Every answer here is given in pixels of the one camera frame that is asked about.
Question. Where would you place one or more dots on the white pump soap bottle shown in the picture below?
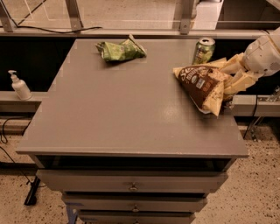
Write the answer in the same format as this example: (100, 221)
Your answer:
(20, 87)

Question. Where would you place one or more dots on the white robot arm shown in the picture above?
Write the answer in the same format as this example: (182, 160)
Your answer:
(260, 59)

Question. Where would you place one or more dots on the top drawer knob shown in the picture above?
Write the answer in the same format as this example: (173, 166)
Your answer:
(133, 187)

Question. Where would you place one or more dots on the grey drawer cabinet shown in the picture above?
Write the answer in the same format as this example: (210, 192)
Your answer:
(104, 126)

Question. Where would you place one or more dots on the drawer knob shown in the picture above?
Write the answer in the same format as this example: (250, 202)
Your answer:
(135, 209)
(133, 187)

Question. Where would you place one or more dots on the green soda can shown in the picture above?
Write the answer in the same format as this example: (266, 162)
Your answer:
(204, 50)

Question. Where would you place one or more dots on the brown sea salt chip bag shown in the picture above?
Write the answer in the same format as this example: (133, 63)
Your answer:
(205, 84)

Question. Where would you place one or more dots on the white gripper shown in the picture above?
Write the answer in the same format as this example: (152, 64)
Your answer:
(260, 59)

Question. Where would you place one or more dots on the green crumpled chip bag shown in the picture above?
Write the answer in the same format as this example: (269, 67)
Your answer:
(129, 49)

